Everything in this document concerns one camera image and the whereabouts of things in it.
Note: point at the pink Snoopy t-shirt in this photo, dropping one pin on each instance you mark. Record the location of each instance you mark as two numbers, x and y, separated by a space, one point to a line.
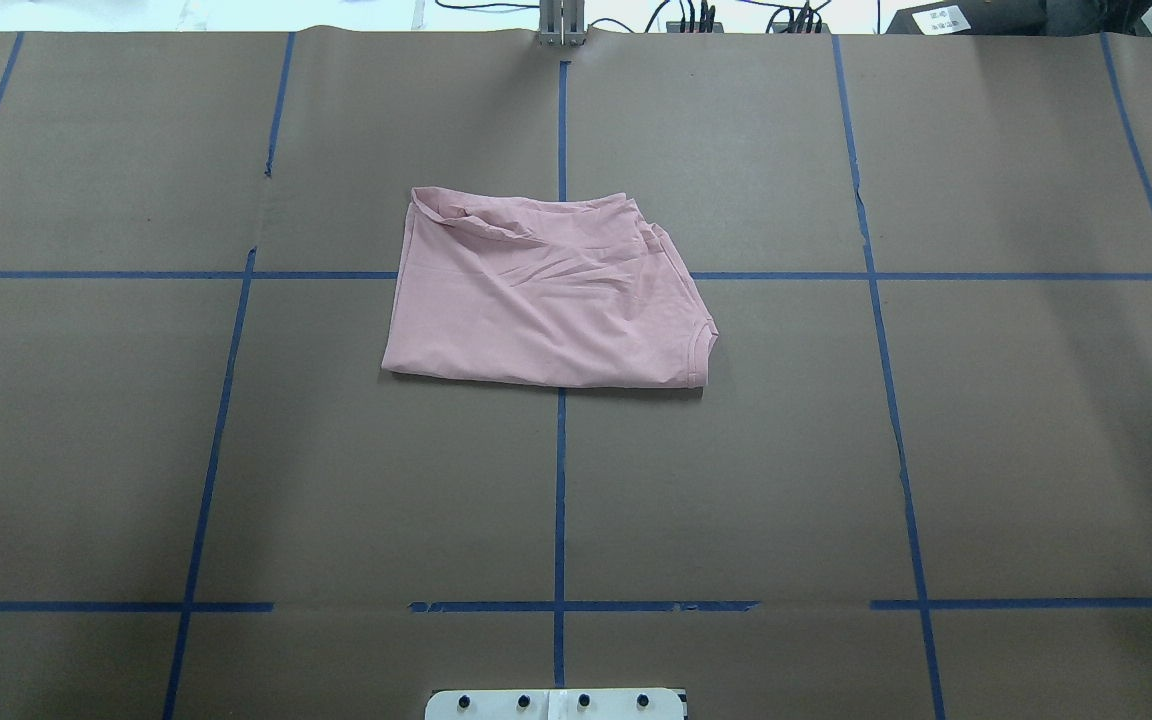
584 294

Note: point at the brown paper table cover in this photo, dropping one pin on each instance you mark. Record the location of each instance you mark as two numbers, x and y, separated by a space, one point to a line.
919 483

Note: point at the aluminium frame post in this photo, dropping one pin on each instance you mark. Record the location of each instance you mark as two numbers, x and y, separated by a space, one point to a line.
562 23

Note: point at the black box with label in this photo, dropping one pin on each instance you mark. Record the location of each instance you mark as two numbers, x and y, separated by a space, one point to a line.
983 18

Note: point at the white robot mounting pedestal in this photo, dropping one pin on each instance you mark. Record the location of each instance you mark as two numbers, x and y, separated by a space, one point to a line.
558 703

